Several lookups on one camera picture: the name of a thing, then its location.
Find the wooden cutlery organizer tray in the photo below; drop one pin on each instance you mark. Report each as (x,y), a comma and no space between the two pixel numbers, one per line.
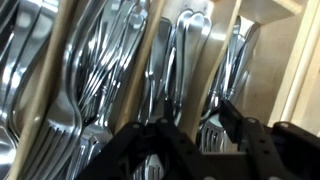
(90,82)

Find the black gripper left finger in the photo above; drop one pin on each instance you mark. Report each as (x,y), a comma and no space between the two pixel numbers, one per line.
(135,142)

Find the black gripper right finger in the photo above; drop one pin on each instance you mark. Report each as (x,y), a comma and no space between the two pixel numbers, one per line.
(281,152)

